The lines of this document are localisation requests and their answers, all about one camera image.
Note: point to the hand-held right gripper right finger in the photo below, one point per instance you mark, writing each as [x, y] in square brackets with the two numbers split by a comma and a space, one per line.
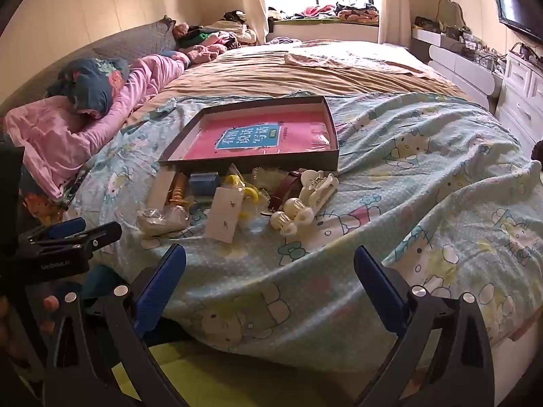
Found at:
[382, 292]

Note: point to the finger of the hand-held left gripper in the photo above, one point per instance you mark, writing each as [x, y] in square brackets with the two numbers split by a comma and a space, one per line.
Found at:
[65, 227]
[99, 233]

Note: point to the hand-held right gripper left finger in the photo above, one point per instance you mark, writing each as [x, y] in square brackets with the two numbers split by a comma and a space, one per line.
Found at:
[161, 288]

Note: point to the clear plastic jewelry bag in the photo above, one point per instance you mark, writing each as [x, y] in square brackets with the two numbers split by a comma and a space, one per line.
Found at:
[159, 220]

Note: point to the small blue plastic box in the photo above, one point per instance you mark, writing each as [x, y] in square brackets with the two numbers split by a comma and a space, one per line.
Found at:
[204, 183]

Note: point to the dark shallow cardboard box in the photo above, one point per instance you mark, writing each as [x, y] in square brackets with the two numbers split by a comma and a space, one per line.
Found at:
[191, 159]

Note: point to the white pearl hair clip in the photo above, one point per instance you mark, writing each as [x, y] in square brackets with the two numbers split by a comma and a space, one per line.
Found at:
[292, 214]

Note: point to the white claw hair clip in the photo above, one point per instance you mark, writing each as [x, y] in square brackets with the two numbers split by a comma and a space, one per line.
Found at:
[318, 187]

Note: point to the person's left hand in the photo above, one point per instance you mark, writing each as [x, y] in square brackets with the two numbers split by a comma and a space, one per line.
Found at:
[51, 304]

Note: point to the pink quilt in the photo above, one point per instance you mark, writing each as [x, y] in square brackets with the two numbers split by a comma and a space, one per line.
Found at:
[63, 135]

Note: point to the cartoon cat printed blanket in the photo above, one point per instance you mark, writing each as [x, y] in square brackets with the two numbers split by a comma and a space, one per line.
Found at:
[403, 203]

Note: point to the white earring card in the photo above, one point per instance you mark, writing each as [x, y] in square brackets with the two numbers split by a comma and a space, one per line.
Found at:
[225, 218]

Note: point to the dark blue floral pillow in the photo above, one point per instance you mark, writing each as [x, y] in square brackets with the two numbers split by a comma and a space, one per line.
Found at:
[91, 84]

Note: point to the pink book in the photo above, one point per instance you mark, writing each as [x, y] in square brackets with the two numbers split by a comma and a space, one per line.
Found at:
[263, 135]

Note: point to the grey quilted headboard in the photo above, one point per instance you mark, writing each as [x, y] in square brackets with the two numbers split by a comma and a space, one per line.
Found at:
[106, 44]

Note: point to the pink plush cloth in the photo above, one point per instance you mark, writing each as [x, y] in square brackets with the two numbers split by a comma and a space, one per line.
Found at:
[203, 54]

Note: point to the pile of clothes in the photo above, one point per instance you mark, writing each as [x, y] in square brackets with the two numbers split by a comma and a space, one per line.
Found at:
[216, 34]

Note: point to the tan bed sheet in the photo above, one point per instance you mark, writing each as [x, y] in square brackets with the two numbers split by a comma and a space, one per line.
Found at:
[275, 72]

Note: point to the pink lace blanket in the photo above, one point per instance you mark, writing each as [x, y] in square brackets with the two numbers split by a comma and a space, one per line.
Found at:
[339, 57]

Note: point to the white vanity dresser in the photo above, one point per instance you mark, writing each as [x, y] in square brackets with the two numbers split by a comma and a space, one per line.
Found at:
[462, 61]

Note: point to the white drawer cabinet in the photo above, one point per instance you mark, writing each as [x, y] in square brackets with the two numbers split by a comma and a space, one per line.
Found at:
[519, 89]

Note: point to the cream curtain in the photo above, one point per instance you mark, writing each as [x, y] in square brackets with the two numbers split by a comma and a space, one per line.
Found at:
[254, 4]
[394, 4]

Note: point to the clothes on window seat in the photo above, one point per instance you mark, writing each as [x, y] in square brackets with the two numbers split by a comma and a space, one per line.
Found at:
[322, 12]

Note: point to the cloud shaped mirror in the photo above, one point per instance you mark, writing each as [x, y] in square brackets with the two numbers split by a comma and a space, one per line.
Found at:
[449, 12]

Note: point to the wall television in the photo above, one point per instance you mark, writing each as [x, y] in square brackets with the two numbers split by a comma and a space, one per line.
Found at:
[517, 6]

